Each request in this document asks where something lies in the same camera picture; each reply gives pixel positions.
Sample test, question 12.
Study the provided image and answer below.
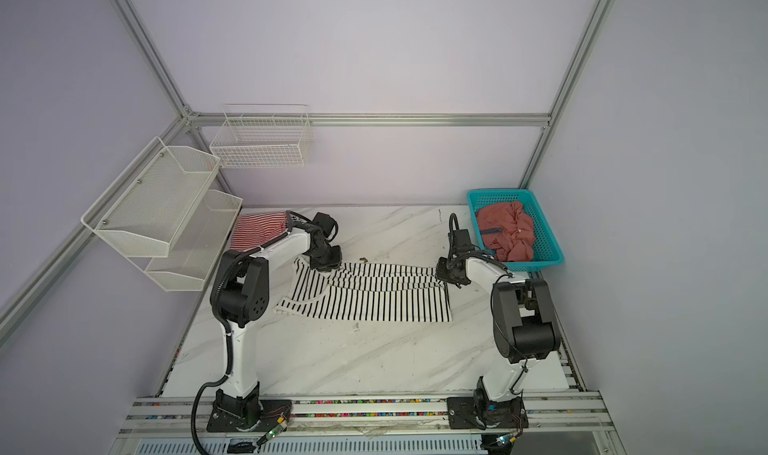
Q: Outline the aluminium enclosure frame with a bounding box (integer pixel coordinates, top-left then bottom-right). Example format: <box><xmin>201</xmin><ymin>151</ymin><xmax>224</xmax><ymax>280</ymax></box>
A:
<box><xmin>1</xmin><ymin>0</ymin><xmax>615</xmax><ymax>352</ymax></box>

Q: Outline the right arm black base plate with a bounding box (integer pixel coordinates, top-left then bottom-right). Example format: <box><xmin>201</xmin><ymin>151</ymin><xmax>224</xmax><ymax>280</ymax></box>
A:
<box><xmin>446</xmin><ymin>397</ymin><xmax>529</xmax><ymax>430</ymax></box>

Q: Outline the white wire wall basket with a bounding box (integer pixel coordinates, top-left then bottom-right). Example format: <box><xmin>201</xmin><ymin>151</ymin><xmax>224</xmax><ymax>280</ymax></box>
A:
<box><xmin>210</xmin><ymin>104</ymin><xmax>314</xmax><ymax>169</ymax></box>

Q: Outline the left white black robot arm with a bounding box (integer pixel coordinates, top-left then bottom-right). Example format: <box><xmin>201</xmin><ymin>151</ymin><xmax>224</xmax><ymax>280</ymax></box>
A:
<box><xmin>204</xmin><ymin>211</ymin><xmax>342</xmax><ymax>425</ymax></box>

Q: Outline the dusty red tank top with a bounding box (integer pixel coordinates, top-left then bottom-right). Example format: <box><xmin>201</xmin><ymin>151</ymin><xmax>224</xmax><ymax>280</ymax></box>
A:
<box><xmin>476</xmin><ymin>201</ymin><xmax>536</xmax><ymax>263</ymax></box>

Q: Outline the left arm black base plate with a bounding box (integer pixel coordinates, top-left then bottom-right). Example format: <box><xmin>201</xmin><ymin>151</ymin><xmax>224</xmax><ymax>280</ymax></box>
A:
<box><xmin>206</xmin><ymin>393</ymin><xmax>293</xmax><ymax>433</ymax></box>

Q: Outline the teal plastic basket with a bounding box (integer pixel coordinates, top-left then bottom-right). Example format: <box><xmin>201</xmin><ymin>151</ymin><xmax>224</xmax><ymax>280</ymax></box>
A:
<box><xmin>467</xmin><ymin>189</ymin><xmax>564</xmax><ymax>272</ymax></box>

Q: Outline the lower white mesh shelf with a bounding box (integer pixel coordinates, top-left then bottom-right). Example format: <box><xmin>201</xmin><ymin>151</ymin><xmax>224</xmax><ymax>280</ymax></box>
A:
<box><xmin>142</xmin><ymin>190</ymin><xmax>242</xmax><ymax>292</ymax></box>

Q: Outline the black white striped tank top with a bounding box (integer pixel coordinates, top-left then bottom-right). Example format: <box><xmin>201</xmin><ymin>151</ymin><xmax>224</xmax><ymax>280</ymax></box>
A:
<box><xmin>275</xmin><ymin>258</ymin><xmax>452</xmax><ymax>323</ymax></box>

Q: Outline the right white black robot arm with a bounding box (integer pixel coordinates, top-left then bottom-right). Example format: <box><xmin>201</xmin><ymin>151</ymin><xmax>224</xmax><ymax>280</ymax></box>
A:
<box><xmin>436</xmin><ymin>216</ymin><xmax>561</xmax><ymax>425</ymax></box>

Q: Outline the left black corrugated cable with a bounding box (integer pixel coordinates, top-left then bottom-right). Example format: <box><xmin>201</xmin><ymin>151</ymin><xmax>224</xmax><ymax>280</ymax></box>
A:
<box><xmin>189</xmin><ymin>211</ymin><xmax>319</xmax><ymax>455</ymax></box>

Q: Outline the right thin black cable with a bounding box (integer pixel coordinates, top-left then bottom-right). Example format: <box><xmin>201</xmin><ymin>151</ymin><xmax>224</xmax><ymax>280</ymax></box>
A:
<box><xmin>446</xmin><ymin>213</ymin><xmax>532</xmax><ymax>408</ymax></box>

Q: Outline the red white striped folded top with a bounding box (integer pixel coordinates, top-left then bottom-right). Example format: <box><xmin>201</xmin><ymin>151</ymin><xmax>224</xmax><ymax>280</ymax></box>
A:
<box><xmin>229</xmin><ymin>212</ymin><xmax>288</xmax><ymax>252</ymax></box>

